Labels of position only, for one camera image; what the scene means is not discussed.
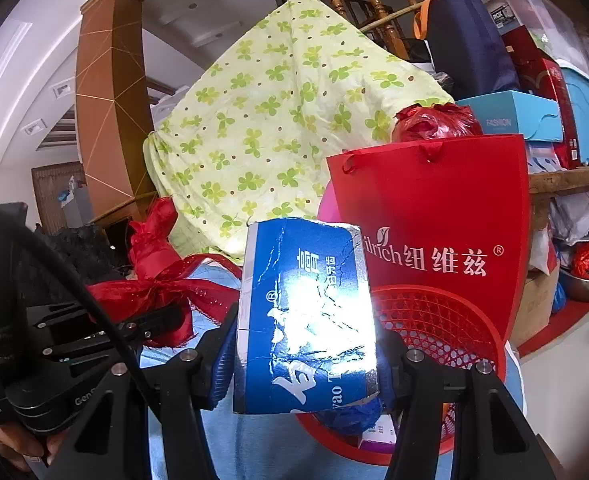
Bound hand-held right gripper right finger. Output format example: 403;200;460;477
375;332;558;480

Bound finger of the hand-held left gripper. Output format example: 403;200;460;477
117;305;185;346

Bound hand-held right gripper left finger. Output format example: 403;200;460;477
59;300;240;480

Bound blue plastic bag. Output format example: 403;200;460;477
325;395;390;433

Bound knotted red plastic bag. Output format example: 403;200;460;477
87;197;242;348

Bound white and purple medicine box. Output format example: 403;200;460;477
357;412;400;453

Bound red plastic mesh basket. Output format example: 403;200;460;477
294;282;505;468

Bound blue toothpaste box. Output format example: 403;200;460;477
232;217;379;416

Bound person's left hand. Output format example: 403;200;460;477
0;422;70;473

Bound light blue towel blanket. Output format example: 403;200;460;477
139;252;525;480

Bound black clothing pile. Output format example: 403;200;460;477
37;222;128;283

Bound grey box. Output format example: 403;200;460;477
59;185;95;231

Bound brown cardboard box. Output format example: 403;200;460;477
512;260;560;348

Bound brown lattice door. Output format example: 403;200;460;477
32;160;82;236

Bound pink pillow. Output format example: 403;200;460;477
317;180;336;222

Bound red paper bag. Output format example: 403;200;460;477
326;134;530;346

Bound metal basin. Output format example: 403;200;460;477
557;260;589;303

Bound green clover print quilt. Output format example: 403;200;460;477
142;0;455;261

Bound orange-red plastic bag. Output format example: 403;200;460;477
572;240;589;278

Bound wooden pillar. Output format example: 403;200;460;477
74;0;160;211

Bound shiny red plastic bag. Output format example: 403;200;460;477
392;102;483;143

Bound wooden shelf table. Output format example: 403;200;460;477
527;160;589;196

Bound light blue cardboard box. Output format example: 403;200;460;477
457;90;563;143

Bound red gift box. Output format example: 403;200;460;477
502;25;580;168

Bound light blue plastic crate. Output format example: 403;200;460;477
557;60;589;166

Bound navy blue bag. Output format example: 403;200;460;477
415;0;520;106

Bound bamboo pole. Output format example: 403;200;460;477
357;0;428;33

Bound clear plastic storage bin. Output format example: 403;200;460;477
482;0;589;76

